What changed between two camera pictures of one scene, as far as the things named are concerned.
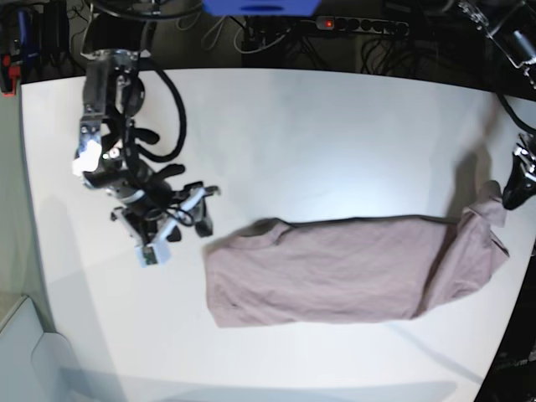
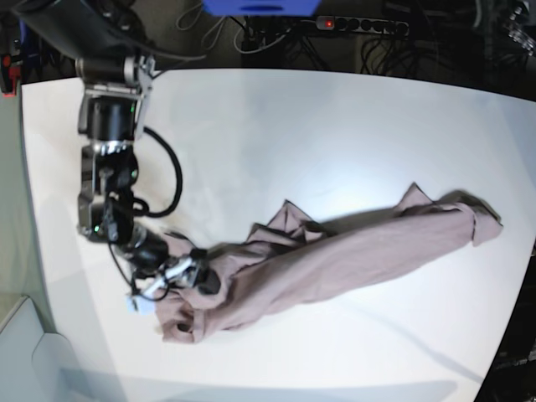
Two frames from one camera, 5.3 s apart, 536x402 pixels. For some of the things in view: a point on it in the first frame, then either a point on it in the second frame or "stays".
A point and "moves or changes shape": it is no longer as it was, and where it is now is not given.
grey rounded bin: x=36 y=366 stays
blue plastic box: x=263 y=7 stays
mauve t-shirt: x=270 y=271 moves or changes shape
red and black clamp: x=10 y=72 stays
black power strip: x=356 y=24 stays
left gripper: x=148 y=222 → x=156 y=266
